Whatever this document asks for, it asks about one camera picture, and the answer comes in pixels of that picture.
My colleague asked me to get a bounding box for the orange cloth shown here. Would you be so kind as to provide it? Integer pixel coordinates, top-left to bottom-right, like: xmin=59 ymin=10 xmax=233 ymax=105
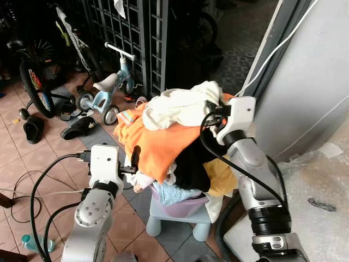
xmin=113 ymin=94 xmax=236 ymax=184

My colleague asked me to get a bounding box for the white pink garment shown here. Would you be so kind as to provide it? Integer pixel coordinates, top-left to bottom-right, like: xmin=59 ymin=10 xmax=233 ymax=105
xmin=130 ymin=169 xmax=176 ymax=192

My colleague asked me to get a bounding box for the white cloth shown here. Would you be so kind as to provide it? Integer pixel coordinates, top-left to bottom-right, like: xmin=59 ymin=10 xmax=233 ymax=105
xmin=142 ymin=81 xmax=225 ymax=131

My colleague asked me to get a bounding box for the blue patterned cloth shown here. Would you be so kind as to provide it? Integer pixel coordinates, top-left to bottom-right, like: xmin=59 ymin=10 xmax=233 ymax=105
xmin=152 ymin=182 xmax=203 ymax=206

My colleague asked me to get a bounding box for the black cloth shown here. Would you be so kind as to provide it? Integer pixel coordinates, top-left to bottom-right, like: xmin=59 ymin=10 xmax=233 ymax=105
xmin=171 ymin=139 xmax=216 ymax=192

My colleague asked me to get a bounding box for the yellow cloth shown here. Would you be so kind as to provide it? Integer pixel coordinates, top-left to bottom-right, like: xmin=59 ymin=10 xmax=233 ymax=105
xmin=204 ymin=156 xmax=238 ymax=198

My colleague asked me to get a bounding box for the black slipper with print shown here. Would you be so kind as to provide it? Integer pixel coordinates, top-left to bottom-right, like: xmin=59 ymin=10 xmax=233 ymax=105
xmin=60 ymin=116 xmax=98 ymax=141

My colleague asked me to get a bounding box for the light blue balance bike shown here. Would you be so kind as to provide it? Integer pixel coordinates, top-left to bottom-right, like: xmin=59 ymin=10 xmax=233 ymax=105
xmin=76 ymin=42 xmax=137 ymax=127

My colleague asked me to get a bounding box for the purple plastic basin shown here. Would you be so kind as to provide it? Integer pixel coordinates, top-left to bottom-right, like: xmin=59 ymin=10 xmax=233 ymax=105
xmin=150 ymin=186 xmax=211 ymax=219

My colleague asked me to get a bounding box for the light blue plastic stool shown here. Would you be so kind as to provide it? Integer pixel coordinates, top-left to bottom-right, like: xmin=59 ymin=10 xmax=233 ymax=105
xmin=146 ymin=194 xmax=225 ymax=242

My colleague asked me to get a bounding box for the plain black slipper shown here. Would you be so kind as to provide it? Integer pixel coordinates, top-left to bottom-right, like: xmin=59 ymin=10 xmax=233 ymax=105
xmin=23 ymin=115 xmax=46 ymax=145

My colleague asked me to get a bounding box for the dark metal grid gate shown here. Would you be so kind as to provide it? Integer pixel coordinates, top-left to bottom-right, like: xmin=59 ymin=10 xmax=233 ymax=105
xmin=82 ymin=0 xmax=170 ymax=99

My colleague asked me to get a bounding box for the black bicycle with colourful spokes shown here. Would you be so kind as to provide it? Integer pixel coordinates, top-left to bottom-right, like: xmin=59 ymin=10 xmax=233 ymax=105
xmin=5 ymin=38 xmax=77 ymax=120

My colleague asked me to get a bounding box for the green plastic bottle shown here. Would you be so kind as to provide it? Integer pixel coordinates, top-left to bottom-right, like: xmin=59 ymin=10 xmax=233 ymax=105
xmin=21 ymin=233 xmax=56 ymax=253

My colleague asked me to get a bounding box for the white green bicycle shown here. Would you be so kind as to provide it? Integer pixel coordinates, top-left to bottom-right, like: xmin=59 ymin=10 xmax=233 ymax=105
xmin=52 ymin=5 xmax=105 ymax=83

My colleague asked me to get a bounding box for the clear bubble wrap cover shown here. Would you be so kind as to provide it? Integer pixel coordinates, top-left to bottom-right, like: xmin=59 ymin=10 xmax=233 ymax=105
xmin=275 ymin=139 xmax=349 ymax=262

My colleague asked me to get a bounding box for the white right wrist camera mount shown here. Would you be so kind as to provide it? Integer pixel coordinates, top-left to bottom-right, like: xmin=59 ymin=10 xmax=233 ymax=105
xmin=215 ymin=97 xmax=257 ymax=137

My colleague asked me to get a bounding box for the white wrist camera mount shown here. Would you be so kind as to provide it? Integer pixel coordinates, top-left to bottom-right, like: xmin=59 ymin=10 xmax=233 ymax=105
xmin=215 ymin=97 xmax=257 ymax=137
xmin=89 ymin=144 xmax=125 ymax=190

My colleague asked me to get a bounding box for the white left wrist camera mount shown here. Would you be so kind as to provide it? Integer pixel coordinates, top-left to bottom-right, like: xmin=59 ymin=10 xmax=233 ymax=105
xmin=89 ymin=144 xmax=125 ymax=190

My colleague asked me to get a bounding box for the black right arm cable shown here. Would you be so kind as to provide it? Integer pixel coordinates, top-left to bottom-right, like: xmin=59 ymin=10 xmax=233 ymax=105
xmin=199 ymin=109 xmax=288 ymax=211

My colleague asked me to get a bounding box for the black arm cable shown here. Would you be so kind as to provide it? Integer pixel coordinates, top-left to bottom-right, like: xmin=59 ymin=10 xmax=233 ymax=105
xmin=199 ymin=109 xmax=288 ymax=211
xmin=29 ymin=152 xmax=91 ymax=262

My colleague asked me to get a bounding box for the white wall cable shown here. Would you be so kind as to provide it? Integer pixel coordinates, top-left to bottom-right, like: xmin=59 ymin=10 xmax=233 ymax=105
xmin=239 ymin=0 xmax=320 ymax=97

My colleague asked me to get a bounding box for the dark grey door frame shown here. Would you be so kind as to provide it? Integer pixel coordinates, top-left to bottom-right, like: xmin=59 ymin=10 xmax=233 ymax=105
xmin=240 ymin=0 xmax=312 ymax=100

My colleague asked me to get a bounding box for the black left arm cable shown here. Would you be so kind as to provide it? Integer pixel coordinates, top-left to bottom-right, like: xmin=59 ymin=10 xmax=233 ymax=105
xmin=29 ymin=152 xmax=91 ymax=262

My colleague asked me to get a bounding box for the grey corrugated hose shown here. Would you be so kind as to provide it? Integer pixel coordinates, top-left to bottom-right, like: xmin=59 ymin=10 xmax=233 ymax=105
xmin=216 ymin=194 xmax=241 ymax=262

